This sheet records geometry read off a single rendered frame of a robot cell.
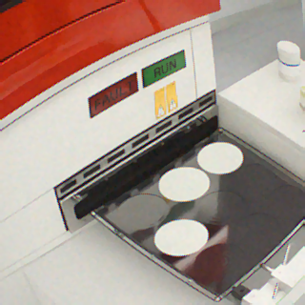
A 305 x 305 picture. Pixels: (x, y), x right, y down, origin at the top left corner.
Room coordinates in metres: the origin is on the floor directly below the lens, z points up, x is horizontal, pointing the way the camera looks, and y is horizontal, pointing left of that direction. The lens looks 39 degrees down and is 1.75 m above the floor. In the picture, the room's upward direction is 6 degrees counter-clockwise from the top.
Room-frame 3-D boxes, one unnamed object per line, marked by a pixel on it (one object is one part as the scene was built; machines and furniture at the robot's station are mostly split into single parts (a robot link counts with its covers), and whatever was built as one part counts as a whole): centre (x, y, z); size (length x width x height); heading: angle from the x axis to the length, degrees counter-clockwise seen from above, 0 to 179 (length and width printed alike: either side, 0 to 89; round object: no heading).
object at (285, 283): (0.61, -0.24, 0.89); 0.08 x 0.03 x 0.03; 38
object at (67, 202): (1.01, 0.02, 0.89); 0.44 x 0.02 x 0.10; 128
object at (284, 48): (1.24, -0.39, 1.01); 0.07 x 0.07 x 0.10
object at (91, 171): (1.01, 0.02, 0.96); 0.44 x 0.01 x 0.02; 128
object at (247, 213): (0.86, -0.12, 0.90); 0.34 x 0.34 x 0.01; 38
